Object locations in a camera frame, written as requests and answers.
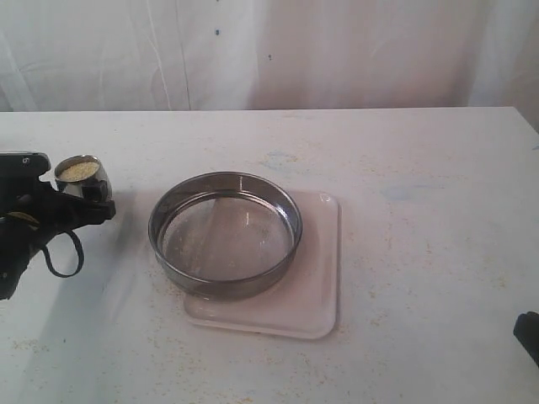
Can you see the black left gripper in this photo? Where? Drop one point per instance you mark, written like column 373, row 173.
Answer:
column 33, row 213

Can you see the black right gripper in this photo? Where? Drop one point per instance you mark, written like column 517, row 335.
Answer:
column 526, row 331

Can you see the stainless steel cup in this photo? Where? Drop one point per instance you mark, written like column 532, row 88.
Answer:
column 96, row 189

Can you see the yellow and white grain mix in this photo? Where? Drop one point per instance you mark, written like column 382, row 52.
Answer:
column 79, row 172

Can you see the round steel mesh sieve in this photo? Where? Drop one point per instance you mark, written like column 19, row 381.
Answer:
column 225, row 235

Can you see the white curtain backdrop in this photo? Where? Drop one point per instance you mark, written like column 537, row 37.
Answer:
column 208, row 55

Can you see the white square plastic tray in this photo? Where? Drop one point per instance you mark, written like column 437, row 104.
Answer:
column 304, row 304

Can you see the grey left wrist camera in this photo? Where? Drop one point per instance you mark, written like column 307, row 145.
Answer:
column 18, row 168

